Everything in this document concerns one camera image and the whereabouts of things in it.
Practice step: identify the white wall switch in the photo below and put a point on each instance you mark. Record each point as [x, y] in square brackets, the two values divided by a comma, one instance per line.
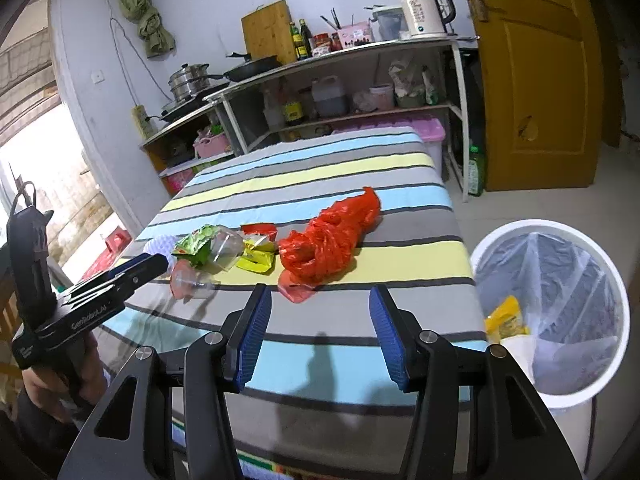
[98, 77]

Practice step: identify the dark liquid jug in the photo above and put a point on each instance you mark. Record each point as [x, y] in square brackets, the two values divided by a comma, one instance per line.
[330, 97]

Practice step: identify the yellow snack packet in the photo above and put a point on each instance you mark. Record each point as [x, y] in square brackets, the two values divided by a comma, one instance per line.
[507, 320]

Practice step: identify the white plastic bottle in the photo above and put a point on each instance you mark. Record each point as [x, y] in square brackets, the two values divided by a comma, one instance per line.
[272, 112]

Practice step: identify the red plastic stool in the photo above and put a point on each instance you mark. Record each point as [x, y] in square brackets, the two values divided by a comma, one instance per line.
[117, 240]

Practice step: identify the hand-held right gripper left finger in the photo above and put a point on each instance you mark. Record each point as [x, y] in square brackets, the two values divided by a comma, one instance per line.
[252, 340]

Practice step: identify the white shelf rack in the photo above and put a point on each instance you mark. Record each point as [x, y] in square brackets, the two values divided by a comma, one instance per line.
[380, 46]

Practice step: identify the dark sauce bottle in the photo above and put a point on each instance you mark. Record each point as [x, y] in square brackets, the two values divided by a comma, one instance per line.
[305, 42]

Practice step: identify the steel steamer pot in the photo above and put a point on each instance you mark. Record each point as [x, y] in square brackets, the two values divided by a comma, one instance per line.
[189, 82]

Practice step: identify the green glass oil bottle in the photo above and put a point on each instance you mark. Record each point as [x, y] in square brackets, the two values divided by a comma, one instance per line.
[296, 47]

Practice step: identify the red sauce jar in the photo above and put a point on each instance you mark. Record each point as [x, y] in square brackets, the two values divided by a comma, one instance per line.
[322, 45]

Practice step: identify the green food packet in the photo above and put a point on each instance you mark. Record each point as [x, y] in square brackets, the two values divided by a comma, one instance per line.
[431, 90]

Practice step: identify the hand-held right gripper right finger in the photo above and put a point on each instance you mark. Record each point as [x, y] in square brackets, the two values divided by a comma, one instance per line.
[387, 340]

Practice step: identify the grey water pitcher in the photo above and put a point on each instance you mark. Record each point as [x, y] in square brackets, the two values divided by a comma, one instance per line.
[387, 25]

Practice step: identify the white electric kettle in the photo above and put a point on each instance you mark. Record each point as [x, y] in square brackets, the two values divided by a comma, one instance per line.
[422, 12]

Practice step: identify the person's left hand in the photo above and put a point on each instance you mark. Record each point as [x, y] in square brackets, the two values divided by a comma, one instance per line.
[45, 387]

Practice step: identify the pink-lidded tub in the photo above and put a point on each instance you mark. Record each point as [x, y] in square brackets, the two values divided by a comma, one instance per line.
[382, 97]

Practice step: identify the black frying pan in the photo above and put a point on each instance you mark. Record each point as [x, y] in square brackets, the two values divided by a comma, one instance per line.
[255, 67]

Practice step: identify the striped cloth covered table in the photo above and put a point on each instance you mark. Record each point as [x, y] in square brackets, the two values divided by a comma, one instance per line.
[350, 170]

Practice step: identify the pink-lidded storage box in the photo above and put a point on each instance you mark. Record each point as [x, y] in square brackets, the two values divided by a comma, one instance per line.
[425, 127]

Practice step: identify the wooden door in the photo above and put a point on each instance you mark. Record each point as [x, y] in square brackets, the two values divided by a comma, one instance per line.
[540, 85]

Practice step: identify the clear plastic cup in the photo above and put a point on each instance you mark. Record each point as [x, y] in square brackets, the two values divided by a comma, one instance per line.
[227, 250]

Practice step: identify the white plastic bin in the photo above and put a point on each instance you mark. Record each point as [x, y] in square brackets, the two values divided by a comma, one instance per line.
[617, 300]

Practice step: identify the crumpled plastic bags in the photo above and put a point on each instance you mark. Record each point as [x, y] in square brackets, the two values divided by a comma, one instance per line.
[405, 77]

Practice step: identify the hanging green cloth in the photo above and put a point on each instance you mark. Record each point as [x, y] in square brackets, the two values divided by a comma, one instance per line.
[150, 25]

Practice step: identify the pink utensil holder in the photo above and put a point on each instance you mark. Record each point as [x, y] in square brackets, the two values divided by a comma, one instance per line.
[356, 36]

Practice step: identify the yellow-green foil wrapper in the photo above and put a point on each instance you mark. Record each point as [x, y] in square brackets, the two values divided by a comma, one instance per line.
[257, 257]

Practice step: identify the pink plastic basket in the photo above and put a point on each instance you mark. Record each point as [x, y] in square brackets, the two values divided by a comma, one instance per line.
[212, 146]

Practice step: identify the yellow-labelled sauce bottle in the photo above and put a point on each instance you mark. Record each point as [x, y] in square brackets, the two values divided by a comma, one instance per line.
[293, 110]

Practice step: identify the green plastic bottle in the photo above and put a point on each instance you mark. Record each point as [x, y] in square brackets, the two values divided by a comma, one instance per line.
[476, 172]

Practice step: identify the yellow power strip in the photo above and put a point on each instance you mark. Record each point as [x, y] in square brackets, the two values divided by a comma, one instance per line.
[140, 122]

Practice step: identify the clear cup with pink lid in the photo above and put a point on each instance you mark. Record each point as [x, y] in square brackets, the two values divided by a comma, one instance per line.
[190, 282]

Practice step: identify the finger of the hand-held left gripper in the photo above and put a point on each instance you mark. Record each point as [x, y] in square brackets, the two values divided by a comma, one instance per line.
[135, 261]
[150, 267]

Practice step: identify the red plastic bag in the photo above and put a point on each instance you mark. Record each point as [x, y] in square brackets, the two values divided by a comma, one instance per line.
[325, 245]

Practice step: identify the low wooden shelf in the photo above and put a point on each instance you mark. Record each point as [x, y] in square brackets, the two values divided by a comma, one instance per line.
[170, 132]

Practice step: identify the white foam fruit net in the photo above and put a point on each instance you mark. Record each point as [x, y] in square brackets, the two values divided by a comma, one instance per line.
[160, 246]

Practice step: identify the black induction cooker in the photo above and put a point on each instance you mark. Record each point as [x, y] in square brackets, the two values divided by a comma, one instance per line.
[185, 110]

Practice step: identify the bamboo cutting board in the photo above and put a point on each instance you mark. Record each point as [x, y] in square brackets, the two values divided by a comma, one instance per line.
[267, 35]

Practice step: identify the green bowl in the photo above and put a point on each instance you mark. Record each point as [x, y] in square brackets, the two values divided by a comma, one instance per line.
[410, 101]

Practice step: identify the person's left forearm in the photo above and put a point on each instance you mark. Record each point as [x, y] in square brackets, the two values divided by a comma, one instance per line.
[35, 440]

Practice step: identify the green snack wrapper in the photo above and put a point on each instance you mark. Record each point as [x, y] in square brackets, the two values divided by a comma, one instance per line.
[192, 245]

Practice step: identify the translucent bin liner bag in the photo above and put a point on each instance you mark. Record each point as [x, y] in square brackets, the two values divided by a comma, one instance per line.
[575, 310]

